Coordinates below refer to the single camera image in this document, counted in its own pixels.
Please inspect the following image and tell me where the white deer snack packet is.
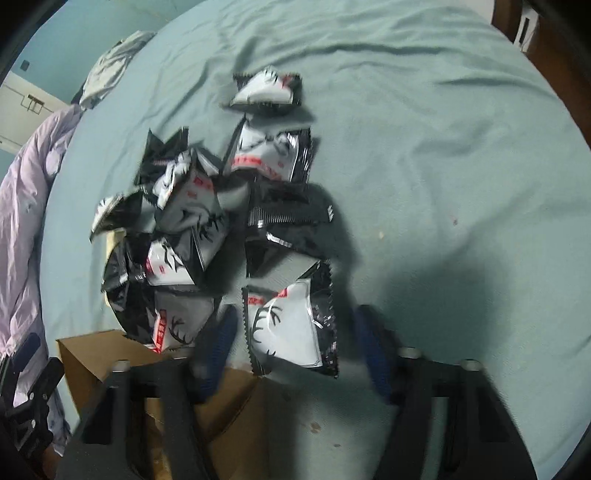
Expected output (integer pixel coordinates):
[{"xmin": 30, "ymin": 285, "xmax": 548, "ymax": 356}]
[
  {"xmin": 101, "ymin": 232, "xmax": 206, "ymax": 296},
  {"xmin": 242, "ymin": 261, "xmax": 339, "ymax": 378}
]

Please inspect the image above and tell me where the black-white snack packet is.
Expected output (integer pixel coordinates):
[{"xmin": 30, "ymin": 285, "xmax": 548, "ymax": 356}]
[
  {"xmin": 89, "ymin": 189, "xmax": 155, "ymax": 242},
  {"xmin": 222, "ymin": 117, "xmax": 314, "ymax": 183},
  {"xmin": 226, "ymin": 67, "xmax": 303, "ymax": 115}
]

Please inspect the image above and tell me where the white red snack packet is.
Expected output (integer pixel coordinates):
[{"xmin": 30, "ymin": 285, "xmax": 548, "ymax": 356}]
[{"xmin": 153, "ymin": 149, "xmax": 229, "ymax": 271}]

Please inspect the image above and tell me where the black triangular snack packet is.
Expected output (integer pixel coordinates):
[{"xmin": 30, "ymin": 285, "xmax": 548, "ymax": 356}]
[{"xmin": 133, "ymin": 127, "xmax": 188, "ymax": 185}]

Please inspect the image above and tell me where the brown cardboard box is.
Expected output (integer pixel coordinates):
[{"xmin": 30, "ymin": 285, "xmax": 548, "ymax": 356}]
[{"xmin": 57, "ymin": 330, "xmax": 270, "ymax": 479}]

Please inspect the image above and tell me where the teal bed sheet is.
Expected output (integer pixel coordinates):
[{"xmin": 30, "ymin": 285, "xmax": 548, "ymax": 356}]
[{"xmin": 40, "ymin": 1, "xmax": 590, "ymax": 479}]

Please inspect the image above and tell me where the lilac duvet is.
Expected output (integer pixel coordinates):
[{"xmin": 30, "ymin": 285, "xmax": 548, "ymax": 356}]
[{"xmin": 0, "ymin": 103, "xmax": 86, "ymax": 458}]

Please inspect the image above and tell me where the grey crumpled garment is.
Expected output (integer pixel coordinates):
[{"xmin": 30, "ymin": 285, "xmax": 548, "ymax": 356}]
[{"xmin": 76, "ymin": 31, "xmax": 156, "ymax": 110}]

